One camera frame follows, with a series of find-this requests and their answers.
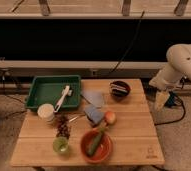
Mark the peach fruit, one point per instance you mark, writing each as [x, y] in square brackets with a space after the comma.
[110, 117]

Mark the green cup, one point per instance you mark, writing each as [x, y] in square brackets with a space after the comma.
[60, 145]

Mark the green plastic tray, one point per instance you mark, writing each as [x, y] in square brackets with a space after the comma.
[49, 89]

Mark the dark bowl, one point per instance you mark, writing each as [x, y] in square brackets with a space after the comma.
[119, 89]

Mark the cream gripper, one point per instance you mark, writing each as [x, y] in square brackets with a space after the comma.
[160, 99]

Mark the orange bowl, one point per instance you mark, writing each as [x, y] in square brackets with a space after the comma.
[103, 151]

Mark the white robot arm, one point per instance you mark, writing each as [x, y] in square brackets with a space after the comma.
[178, 65]

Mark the dark grape bunch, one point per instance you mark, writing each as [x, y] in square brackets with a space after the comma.
[62, 127]

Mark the white cup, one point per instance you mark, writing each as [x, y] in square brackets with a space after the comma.
[46, 112]

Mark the green cucumber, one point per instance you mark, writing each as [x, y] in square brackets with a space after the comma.
[95, 143]

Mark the blue cloth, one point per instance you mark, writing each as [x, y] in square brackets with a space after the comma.
[93, 97]

